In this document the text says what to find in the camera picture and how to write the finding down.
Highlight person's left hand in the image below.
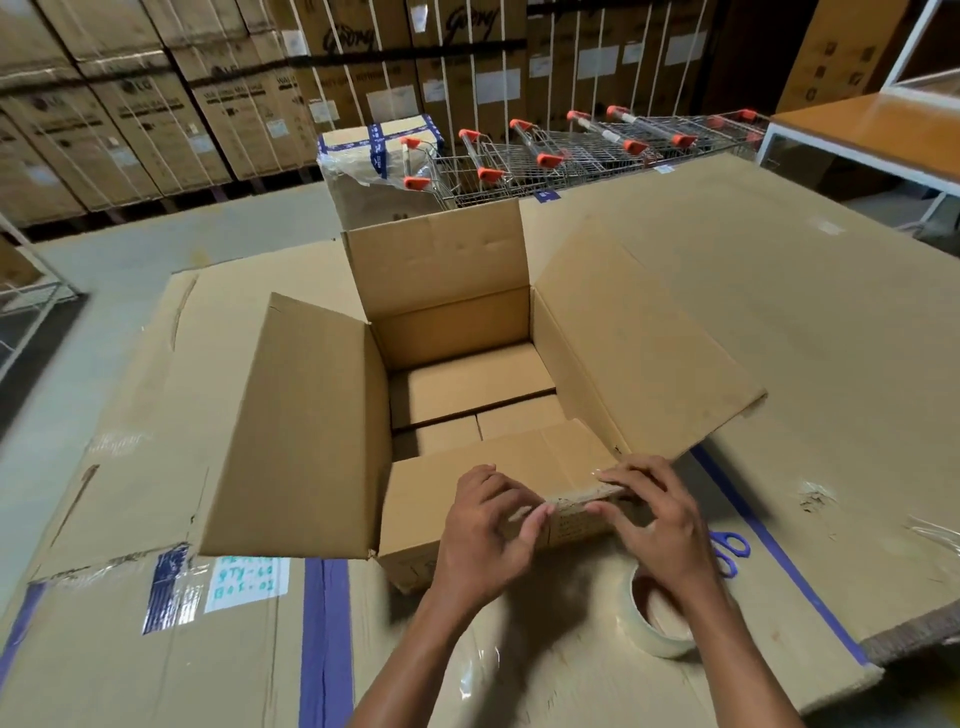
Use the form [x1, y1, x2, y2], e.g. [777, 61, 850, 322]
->
[430, 464, 557, 613]

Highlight person's right hand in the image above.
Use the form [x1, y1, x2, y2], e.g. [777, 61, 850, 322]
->
[584, 453, 723, 603]

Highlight brown cardboard box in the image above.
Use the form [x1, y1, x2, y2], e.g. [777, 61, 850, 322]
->
[198, 198, 768, 595]

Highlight person's left forearm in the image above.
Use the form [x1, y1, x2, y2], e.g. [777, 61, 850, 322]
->
[348, 588, 492, 728]

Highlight person's right forearm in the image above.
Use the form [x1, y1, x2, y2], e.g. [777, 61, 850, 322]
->
[671, 581, 807, 728]

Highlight clear packing tape roll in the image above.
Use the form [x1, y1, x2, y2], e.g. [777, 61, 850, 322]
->
[615, 562, 703, 660]

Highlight large small brown inner box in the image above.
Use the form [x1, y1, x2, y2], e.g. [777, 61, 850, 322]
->
[387, 342, 557, 431]

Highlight white handwritten paper label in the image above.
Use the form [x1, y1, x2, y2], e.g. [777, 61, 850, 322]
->
[203, 555, 291, 615]

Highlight large plain flat cardboard sheet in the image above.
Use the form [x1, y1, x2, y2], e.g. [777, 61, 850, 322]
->
[517, 152, 960, 667]

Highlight flat cardboard sheet blue tape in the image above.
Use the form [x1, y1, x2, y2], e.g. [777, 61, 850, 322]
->
[0, 238, 888, 728]

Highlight row of metal shopping carts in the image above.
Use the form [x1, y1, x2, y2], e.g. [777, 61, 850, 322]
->
[400, 105, 772, 209]

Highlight taped cardboard box plastic wrap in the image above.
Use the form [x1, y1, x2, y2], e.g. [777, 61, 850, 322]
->
[315, 114, 447, 231]

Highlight tall brown carton with icons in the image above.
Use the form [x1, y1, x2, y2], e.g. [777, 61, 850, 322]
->
[775, 0, 915, 115]

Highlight stack of large appliance cartons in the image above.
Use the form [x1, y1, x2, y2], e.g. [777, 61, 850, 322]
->
[0, 0, 717, 230]

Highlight blue handled scissors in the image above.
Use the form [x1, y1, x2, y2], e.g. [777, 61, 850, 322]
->
[708, 530, 752, 579]

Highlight orange top white frame table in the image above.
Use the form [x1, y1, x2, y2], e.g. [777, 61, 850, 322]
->
[756, 88, 960, 230]

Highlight grey wire metal rack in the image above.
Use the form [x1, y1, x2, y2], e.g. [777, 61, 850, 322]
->
[0, 212, 81, 385]

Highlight white metal frame shelf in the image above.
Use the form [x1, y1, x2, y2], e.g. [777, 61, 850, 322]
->
[879, 0, 960, 97]

